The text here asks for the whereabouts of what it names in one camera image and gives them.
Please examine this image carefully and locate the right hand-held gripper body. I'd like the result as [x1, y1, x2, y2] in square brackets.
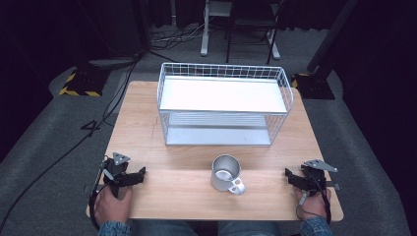
[300, 158, 342, 198]

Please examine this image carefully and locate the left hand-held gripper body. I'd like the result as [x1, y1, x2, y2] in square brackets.
[102, 151, 132, 199]

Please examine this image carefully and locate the silver metal cup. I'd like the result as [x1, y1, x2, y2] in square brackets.
[210, 154, 247, 197]

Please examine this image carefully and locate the white wire shelf rack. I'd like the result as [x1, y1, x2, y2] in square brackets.
[155, 62, 295, 148]

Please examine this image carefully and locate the person's right hand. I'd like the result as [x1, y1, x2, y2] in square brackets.
[292, 186, 332, 222]

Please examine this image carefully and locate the person's left hand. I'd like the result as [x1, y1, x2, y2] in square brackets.
[93, 186, 135, 228]

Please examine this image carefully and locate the person's left leg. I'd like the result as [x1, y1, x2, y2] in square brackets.
[130, 219, 200, 236]

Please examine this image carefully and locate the person's leg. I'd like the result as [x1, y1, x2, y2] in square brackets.
[130, 219, 200, 236]
[217, 220, 283, 236]

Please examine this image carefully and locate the person's right leg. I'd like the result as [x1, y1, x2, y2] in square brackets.
[217, 220, 283, 236]

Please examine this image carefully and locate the black yellow striped stand base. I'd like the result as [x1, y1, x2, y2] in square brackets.
[58, 66, 111, 98]
[290, 71, 336, 101]

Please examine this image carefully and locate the black slanted stand pole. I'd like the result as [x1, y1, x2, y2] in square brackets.
[306, 0, 360, 75]

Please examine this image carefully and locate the black chair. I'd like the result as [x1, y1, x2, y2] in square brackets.
[224, 0, 285, 66]

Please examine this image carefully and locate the thin cable with white plug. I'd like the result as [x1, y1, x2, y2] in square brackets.
[295, 192, 326, 221]

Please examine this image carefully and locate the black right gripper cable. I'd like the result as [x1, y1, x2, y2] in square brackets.
[313, 172, 332, 225]

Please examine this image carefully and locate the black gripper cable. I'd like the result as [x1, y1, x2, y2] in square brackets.
[88, 159, 110, 231]
[313, 172, 332, 225]

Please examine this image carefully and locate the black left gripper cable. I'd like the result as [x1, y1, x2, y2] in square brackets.
[88, 159, 110, 231]

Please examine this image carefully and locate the long black floor cable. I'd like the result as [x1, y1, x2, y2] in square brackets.
[0, 53, 146, 224]

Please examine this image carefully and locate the bundle of floor cables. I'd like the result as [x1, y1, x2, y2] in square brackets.
[149, 19, 214, 52]

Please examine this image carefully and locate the white metal desk frame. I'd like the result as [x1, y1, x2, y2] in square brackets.
[200, 0, 282, 61]

